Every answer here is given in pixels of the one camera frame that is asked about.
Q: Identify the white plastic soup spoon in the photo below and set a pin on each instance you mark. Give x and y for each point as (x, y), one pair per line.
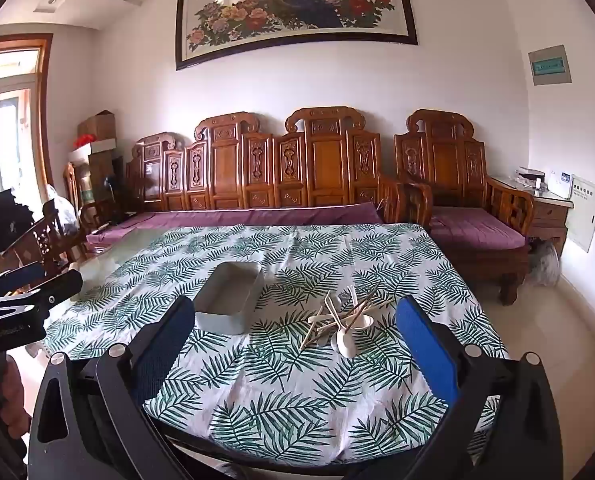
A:
(345, 345)

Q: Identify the white box on side table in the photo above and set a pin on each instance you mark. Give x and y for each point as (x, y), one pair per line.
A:
(560, 184)

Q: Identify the white wall panel door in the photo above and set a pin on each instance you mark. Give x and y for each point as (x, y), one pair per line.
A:
(583, 215)

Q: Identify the white box with red flowers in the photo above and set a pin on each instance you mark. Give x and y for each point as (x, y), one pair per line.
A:
(94, 145)

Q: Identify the black bag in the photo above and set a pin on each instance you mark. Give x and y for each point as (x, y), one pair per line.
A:
(2, 220)

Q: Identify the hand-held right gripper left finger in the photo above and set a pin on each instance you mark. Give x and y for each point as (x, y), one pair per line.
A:
(167, 347)

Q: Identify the recessed ceiling light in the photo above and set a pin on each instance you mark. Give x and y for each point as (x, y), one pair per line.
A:
(52, 2)

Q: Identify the purple armchair cushion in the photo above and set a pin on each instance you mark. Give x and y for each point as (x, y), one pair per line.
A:
(477, 227)

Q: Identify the green leaf print tablecloth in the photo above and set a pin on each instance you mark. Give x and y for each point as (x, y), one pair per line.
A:
(287, 385)

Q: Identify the light wooden chopstick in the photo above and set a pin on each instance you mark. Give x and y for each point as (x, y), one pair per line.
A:
(312, 338)

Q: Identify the person's left hand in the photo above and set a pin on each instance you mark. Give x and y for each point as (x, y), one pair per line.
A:
(9, 385)

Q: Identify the dark brown chopstick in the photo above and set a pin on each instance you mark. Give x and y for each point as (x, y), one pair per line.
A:
(363, 307)

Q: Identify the clear plastic bag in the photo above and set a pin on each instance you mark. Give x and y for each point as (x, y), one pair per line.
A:
(545, 265)

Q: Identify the wooden framed window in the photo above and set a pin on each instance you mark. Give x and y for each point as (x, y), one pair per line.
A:
(12, 110)

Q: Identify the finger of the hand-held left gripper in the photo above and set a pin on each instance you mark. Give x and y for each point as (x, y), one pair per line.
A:
(14, 280)
(59, 285)

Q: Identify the grey wall electrical box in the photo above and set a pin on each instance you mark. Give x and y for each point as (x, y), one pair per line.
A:
(550, 65)

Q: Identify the carved wooden armchair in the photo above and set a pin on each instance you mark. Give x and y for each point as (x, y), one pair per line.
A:
(442, 160)

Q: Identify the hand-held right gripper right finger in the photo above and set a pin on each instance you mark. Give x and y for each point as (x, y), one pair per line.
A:
(422, 355)

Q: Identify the framed peacock flower painting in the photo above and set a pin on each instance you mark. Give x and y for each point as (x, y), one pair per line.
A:
(297, 5)

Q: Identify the white plastic bag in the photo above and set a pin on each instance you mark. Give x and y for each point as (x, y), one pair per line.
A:
(64, 210)

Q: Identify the white plastic fork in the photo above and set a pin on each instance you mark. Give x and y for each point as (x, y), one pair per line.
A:
(317, 318)

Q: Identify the dark carved wooden chair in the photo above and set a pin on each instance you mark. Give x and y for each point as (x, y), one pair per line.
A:
(42, 245)

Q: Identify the brown cardboard box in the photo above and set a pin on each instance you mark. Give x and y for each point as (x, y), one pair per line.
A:
(97, 125)

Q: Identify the wooden side table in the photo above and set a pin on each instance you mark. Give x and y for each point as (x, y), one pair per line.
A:
(547, 215)

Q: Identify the grey rectangular box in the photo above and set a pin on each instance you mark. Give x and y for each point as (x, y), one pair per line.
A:
(225, 321)

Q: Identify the carved wooden sofa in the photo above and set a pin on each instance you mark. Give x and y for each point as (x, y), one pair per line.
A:
(322, 160)

